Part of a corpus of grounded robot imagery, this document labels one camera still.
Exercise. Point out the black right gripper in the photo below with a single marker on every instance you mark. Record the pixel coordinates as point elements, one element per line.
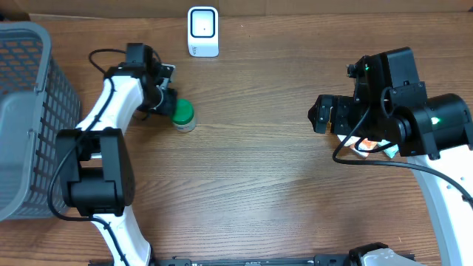
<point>337,108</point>

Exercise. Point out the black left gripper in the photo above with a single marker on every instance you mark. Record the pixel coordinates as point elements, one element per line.
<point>172,96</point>

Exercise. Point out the green lid jar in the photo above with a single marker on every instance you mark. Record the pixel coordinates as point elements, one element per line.
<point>184,119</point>

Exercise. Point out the orange Kleenex tissue pack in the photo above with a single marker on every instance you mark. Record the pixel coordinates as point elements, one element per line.
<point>364,145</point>

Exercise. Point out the teal wet wipes pack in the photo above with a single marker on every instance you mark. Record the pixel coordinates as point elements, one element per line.
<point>390,149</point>

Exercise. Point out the brown white snack pouch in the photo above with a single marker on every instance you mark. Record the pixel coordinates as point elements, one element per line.
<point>350,141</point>

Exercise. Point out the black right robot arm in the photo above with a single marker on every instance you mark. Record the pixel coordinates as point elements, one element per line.
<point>433,136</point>

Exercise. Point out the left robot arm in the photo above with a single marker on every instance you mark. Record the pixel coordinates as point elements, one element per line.
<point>94,181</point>

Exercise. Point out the white barcode scanner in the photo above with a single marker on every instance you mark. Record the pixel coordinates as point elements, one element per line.
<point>203,32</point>

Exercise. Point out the grey plastic mesh basket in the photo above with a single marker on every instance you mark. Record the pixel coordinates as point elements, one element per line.
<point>37,101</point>

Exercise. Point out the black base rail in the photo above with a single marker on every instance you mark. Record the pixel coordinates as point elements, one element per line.
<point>317,260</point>

